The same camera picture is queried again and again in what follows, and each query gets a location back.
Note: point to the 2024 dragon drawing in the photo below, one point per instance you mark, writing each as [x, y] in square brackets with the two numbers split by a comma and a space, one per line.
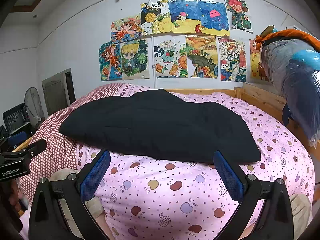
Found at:
[233, 65]

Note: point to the black yellow moon drawing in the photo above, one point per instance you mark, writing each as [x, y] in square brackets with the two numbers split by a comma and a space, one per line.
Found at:
[155, 17]

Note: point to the grey standing fan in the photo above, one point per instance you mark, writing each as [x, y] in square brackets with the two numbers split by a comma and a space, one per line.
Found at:
[34, 108]

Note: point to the pink apple print quilt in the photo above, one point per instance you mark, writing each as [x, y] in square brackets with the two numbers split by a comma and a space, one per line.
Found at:
[144, 198]

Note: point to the large black garment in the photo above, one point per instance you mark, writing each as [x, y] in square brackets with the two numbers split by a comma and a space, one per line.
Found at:
[160, 125]

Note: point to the orange fruit drawing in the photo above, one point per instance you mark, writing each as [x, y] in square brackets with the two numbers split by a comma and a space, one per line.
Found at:
[170, 54]

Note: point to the grey door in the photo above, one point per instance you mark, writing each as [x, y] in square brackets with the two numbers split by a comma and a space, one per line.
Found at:
[58, 91]

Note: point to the swimming girl drawing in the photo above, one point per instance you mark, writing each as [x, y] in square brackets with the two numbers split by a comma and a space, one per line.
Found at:
[126, 29]

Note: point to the yellow bear drawing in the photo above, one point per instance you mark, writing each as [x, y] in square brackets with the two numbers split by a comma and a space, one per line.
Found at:
[257, 71]

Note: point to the red hair character drawing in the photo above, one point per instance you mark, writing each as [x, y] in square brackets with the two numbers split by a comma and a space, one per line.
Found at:
[241, 18]

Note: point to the black plastic crate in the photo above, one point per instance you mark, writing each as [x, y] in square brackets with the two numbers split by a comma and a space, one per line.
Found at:
[16, 119]

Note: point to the landscape flower drawing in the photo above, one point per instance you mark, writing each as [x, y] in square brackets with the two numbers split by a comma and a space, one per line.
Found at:
[202, 52]

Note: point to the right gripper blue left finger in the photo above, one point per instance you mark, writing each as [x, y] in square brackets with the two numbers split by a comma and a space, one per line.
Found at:
[92, 174]

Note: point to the anime girl boy drawing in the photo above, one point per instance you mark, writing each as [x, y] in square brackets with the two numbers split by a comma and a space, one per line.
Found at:
[124, 61]

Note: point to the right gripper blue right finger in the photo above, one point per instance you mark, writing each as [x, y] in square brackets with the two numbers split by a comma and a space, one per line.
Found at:
[231, 174]

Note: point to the bagged clothes pile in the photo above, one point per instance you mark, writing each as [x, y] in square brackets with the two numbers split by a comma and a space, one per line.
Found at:
[290, 59]

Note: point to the blue sea jellyfish drawing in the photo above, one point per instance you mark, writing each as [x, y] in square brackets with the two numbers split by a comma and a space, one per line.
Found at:
[199, 17]

